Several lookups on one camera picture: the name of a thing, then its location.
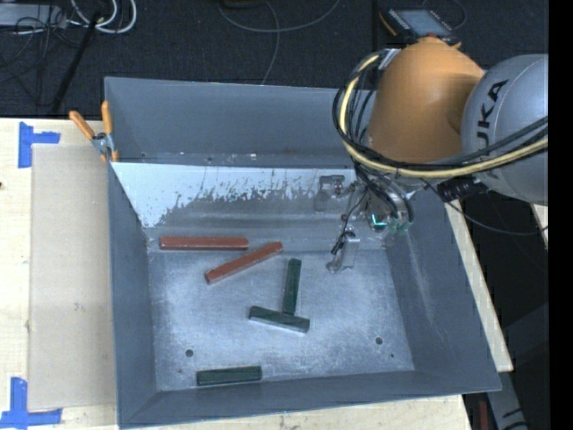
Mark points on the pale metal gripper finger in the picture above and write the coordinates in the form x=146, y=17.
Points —
x=347, y=253
x=324, y=195

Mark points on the dark green flat block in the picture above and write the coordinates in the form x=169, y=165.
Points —
x=278, y=319
x=229, y=375
x=292, y=285

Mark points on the red-brown flat block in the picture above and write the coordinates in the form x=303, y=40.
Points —
x=203, y=243
x=244, y=262

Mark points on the grey metal bin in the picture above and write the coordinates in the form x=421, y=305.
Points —
x=268, y=356

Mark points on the pale flat board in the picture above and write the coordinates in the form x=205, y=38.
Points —
x=67, y=262

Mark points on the black cylinder on white bracket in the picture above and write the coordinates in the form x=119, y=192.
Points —
x=461, y=190

